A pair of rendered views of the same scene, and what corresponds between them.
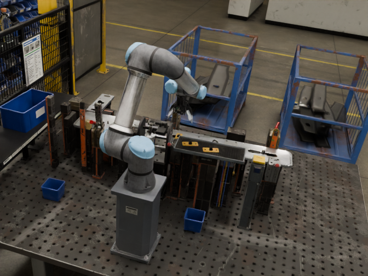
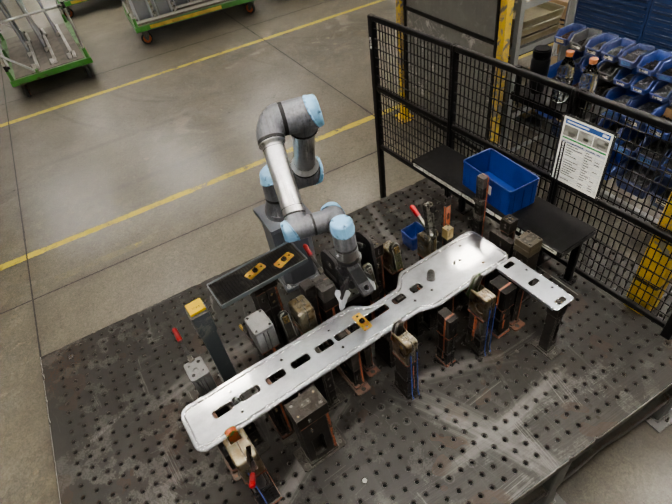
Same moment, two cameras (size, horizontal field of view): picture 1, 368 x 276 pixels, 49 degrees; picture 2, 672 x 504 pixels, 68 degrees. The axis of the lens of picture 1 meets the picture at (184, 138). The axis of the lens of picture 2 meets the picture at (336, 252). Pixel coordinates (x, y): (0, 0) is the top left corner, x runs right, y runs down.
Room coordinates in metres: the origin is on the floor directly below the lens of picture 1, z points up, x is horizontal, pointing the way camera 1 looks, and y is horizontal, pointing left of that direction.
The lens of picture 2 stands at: (3.07, -0.68, 2.47)
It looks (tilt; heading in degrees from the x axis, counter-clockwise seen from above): 44 degrees down; 144
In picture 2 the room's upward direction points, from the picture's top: 10 degrees counter-clockwise
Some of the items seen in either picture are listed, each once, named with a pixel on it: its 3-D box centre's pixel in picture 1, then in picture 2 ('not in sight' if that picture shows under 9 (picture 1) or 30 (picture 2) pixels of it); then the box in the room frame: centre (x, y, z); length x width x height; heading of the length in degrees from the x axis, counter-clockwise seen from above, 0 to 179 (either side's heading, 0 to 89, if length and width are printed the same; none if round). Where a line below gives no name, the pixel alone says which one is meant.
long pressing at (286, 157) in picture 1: (182, 137); (359, 326); (2.17, 0.01, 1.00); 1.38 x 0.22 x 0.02; 82
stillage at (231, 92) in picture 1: (211, 80); not in sight; (4.50, -0.24, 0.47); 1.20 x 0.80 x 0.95; 166
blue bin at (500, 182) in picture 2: (28, 109); (498, 180); (2.12, 0.95, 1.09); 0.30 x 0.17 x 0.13; 166
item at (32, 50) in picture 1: (32, 59); (581, 156); (2.41, 1.03, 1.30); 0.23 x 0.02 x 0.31; 172
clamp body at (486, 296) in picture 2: not in sight; (479, 321); (2.43, 0.41, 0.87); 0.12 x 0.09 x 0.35; 172
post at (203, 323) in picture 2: (251, 195); (214, 345); (1.76, -0.40, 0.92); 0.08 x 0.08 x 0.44; 82
